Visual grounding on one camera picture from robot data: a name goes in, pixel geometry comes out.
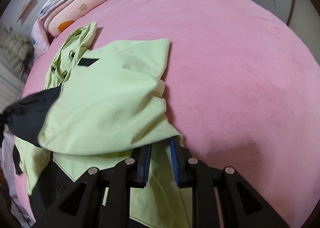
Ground green and black jacket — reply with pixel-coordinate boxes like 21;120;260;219
5;22;194;228

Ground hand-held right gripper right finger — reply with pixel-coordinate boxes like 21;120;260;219
170;137;292;228

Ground white pleated curtain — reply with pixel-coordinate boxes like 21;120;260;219
0;64;25;113

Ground pink bed sheet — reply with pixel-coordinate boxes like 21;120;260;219
12;0;320;228

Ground beige puffer jacket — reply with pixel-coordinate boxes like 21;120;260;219
0;28;34;76

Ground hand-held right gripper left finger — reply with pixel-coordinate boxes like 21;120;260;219
32;144;153;228

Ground cream pillow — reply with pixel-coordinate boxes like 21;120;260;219
44;0;109;37

